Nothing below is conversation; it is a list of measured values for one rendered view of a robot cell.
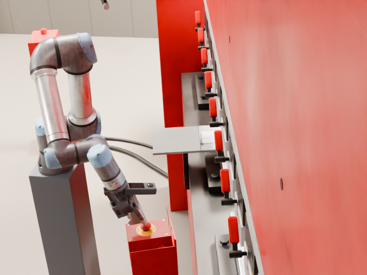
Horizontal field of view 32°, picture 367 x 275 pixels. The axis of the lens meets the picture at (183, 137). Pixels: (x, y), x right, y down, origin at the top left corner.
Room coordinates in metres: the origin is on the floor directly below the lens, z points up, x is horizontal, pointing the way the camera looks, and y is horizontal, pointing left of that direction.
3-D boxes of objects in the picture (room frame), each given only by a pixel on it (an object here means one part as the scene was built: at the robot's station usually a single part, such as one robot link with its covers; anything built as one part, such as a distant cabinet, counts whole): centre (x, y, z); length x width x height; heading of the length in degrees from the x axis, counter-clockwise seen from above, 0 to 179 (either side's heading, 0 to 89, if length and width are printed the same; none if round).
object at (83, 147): (1.87, 0.32, 1.08); 0.11 x 0.11 x 0.08; 16
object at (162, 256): (1.75, 0.14, 0.75); 0.20 x 0.16 x 0.18; 8
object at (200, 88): (2.65, -0.10, 0.89); 0.30 x 0.05 x 0.03; 1
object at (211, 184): (2.01, -0.11, 0.89); 0.30 x 0.05 x 0.03; 1
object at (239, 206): (1.28, -0.17, 1.26); 0.15 x 0.09 x 0.17; 1
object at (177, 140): (2.05, -0.02, 1.00); 0.26 x 0.18 x 0.01; 91
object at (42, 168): (2.26, 0.55, 0.82); 0.15 x 0.15 x 0.10
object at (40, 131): (2.26, 0.54, 0.94); 0.13 x 0.12 x 0.14; 106
